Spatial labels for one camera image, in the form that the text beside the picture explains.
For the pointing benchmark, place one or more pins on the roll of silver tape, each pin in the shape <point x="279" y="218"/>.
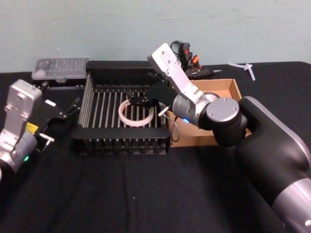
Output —
<point x="213" y="96"/>

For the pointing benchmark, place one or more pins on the plain pale wall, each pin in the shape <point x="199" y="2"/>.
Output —
<point x="97" y="24"/>

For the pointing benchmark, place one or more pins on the black table cloth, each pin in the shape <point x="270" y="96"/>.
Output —
<point x="121" y="194"/>

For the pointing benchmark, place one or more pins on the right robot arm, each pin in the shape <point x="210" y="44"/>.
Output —
<point x="267" y="145"/>

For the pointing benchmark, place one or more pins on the white three-armed plastic piece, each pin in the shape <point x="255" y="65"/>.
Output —
<point x="248" y="67"/>

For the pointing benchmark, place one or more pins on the clear plastic case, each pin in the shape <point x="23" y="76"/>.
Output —
<point x="60" y="66"/>

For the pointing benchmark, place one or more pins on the shallow brown cardboard tray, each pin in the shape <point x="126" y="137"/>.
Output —
<point x="192" y="140"/>

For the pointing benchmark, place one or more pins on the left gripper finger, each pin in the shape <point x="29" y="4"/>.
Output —
<point x="44" y="87"/>
<point x="73" y="109"/>

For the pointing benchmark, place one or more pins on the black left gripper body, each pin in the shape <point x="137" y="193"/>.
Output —
<point x="47" y="114"/>

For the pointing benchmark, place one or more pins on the black rack with steel bars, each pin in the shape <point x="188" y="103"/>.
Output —
<point x="121" y="133"/>

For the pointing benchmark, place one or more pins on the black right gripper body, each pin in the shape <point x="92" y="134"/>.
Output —
<point x="161" y="95"/>

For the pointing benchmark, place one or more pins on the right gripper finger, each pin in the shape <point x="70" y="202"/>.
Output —
<point x="156" y="78"/>
<point x="139" y="102"/>

